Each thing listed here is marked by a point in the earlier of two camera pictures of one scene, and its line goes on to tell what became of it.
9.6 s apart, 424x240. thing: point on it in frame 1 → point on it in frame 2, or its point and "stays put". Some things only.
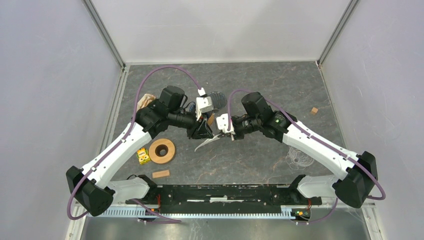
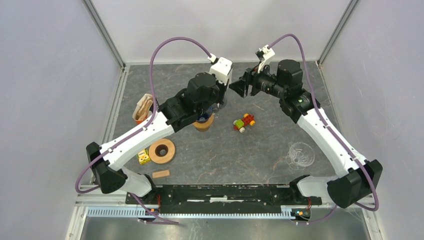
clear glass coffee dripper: x=297 y=160 stays put
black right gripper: x=236 y=136 → x=250 y=78
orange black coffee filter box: x=145 y=100 stays put
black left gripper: x=201 y=131 → x=223 y=88
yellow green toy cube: x=142 y=155 stays put
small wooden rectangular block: x=160 y=174 stays put
